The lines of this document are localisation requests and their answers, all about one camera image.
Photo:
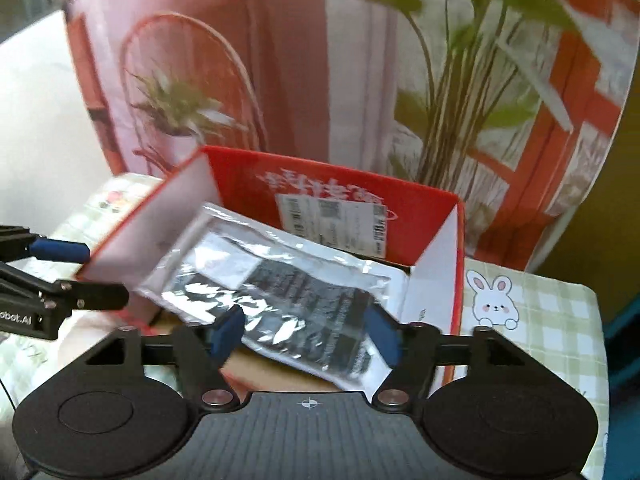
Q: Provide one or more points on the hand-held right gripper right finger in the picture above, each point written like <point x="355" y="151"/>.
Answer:
<point x="382" y="334"/>

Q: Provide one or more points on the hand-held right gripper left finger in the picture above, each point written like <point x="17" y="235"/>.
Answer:
<point x="227" y="334"/>

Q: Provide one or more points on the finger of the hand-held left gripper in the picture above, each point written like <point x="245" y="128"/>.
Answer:
<point x="97" y="296"/>
<point x="60" y="251"/>

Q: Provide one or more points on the clear plastic packet black content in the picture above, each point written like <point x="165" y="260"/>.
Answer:
<point x="300" y="285"/>

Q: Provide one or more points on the red cardboard box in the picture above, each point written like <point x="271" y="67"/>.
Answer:
<point x="345" y="182"/>

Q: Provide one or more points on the green checked bunny tablecloth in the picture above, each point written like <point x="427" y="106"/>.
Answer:
<point x="550" y="320"/>

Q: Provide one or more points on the printed wall poster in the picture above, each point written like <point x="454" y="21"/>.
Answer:
<point x="310" y="60"/>

